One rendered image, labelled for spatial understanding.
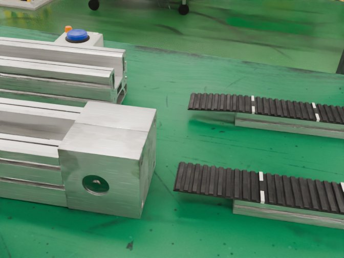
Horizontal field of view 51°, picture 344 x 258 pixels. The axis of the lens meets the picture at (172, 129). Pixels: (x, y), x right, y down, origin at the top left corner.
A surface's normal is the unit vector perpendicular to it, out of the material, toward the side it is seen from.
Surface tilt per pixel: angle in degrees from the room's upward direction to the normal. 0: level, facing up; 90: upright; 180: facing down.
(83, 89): 90
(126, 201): 90
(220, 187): 0
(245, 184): 0
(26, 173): 90
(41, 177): 90
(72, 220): 0
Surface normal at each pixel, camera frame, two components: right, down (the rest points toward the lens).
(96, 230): 0.04, -0.80
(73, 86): -0.15, 0.58
